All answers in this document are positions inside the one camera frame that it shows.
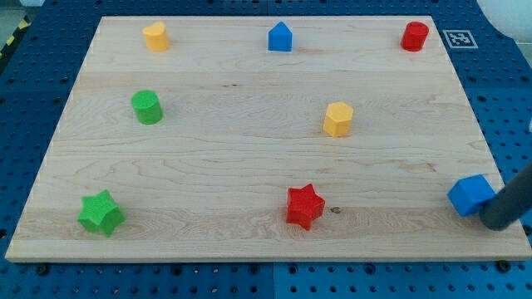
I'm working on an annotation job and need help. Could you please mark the blue pentagon block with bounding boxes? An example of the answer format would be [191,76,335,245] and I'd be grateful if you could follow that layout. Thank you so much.
[268,22,293,51]

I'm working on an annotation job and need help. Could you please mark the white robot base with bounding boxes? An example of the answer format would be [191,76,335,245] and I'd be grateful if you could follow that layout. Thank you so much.
[477,0,531,43]

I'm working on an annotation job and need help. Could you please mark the white fiducial marker tag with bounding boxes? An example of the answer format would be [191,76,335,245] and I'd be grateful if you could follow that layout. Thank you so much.
[443,29,478,49]

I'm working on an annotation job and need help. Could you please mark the blue cube block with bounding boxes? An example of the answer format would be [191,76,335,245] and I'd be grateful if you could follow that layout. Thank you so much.
[447,174,495,217]

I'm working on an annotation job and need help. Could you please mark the green star block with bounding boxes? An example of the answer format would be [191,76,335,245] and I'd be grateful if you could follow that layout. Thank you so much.
[77,189,126,237]

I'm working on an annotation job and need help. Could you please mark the yellow hexagon block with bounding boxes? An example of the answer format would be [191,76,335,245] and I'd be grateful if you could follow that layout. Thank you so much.
[323,101,354,137]

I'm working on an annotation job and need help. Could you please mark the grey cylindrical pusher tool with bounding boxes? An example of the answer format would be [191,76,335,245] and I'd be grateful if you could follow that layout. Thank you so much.
[480,163,531,231]

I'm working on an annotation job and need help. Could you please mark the red star block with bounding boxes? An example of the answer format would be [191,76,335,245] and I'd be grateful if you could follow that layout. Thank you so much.
[286,184,326,231]

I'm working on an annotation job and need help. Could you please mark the red cylinder block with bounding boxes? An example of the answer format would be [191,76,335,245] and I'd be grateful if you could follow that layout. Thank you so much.
[400,22,430,52]

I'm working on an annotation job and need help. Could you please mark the green cylinder block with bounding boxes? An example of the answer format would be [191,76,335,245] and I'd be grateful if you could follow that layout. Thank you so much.
[131,90,163,125]

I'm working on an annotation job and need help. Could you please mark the yellow heart block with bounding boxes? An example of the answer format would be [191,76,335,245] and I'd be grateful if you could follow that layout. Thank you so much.
[142,22,170,51]

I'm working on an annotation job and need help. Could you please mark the light wooden board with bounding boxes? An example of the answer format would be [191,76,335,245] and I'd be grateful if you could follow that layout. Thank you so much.
[6,16,531,263]

